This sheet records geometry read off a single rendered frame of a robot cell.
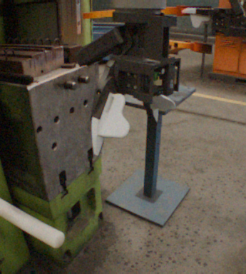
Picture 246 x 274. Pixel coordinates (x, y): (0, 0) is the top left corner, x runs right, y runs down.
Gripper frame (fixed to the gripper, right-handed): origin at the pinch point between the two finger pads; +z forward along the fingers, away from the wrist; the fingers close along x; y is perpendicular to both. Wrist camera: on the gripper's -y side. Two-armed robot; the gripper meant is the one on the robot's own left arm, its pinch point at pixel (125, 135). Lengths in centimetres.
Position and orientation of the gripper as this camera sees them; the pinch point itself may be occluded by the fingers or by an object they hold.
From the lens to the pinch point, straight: 45.2
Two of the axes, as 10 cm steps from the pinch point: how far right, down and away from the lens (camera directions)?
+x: 6.6, -3.6, 6.6
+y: 7.6, 3.2, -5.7
